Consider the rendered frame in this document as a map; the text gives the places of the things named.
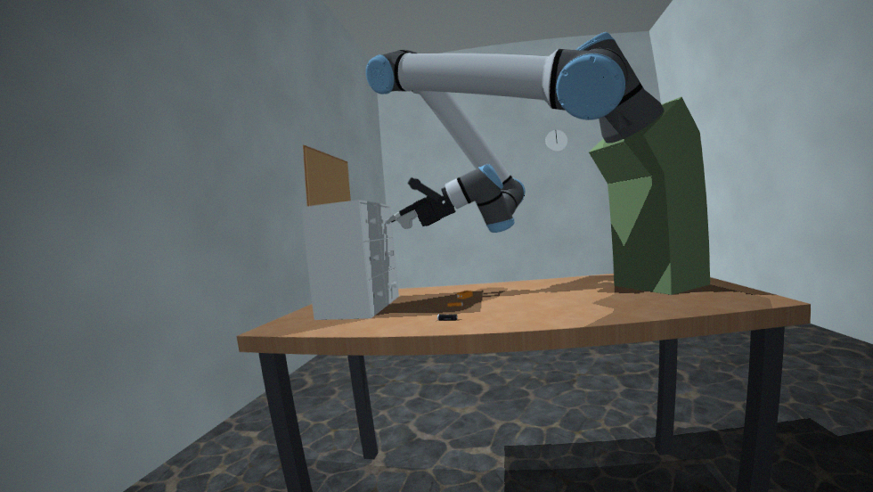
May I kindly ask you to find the white chest of drawers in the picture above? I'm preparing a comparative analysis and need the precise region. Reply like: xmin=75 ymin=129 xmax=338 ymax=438
xmin=302 ymin=200 xmax=399 ymax=320

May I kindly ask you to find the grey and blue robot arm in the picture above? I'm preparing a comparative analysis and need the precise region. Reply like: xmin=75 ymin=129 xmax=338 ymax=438
xmin=366 ymin=32 xmax=664 ymax=233

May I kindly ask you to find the grey drawer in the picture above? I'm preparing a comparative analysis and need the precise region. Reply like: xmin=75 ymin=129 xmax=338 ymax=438
xmin=368 ymin=275 xmax=387 ymax=315
xmin=384 ymin=268 xmax=398 ymax=303
xmin=360 ymin=203 xmax=379 ymax=239
xmin=378 ymin=206 xmax=393 ymax=237
xmin=380 ymin=238 xmax=396 ymax=271
xmin=363 ymin=240 xmax=383 ymax=278

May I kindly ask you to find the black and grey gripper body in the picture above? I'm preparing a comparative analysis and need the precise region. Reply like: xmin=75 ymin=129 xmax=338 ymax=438
xmin=416 ymin=188 xmax=456 ymax=226

